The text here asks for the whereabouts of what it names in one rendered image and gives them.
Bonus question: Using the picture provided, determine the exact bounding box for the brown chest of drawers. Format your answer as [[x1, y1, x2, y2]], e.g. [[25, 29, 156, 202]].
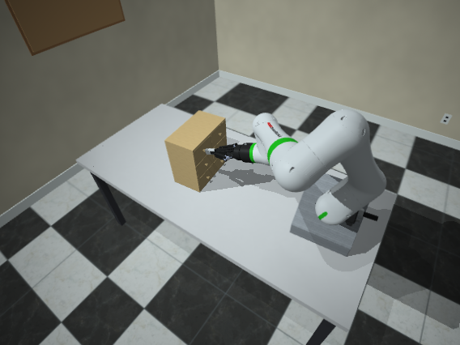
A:
[[164, 110, 226, 193]]

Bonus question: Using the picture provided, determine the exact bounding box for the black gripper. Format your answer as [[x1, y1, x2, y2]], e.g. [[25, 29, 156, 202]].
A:
[[205, 143, 242, 162]]

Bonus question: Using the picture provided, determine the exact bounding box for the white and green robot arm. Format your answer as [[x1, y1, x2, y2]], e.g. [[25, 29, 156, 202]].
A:
[[240, 109, 386, 226]]

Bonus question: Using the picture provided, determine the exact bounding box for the tan wooden drawer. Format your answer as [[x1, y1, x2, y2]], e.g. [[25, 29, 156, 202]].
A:
[[211, 121, 226, 147], [213, 135, 227, 161], [194, 135, 211, 164], [196, 155, 213, 178], [214, 158, 225, 173], [198, 164, 214, 191]]

